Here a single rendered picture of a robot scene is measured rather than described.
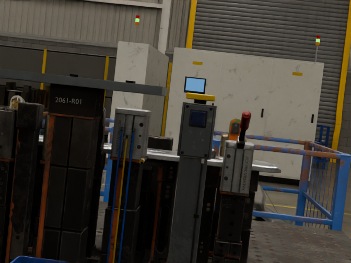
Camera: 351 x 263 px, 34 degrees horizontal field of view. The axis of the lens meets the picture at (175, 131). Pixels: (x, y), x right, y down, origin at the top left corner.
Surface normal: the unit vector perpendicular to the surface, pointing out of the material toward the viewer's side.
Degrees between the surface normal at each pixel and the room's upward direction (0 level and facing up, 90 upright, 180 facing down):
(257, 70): 90
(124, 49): 90
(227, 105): 90
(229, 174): 90
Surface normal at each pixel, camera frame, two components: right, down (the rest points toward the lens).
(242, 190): -0.07, 0.04
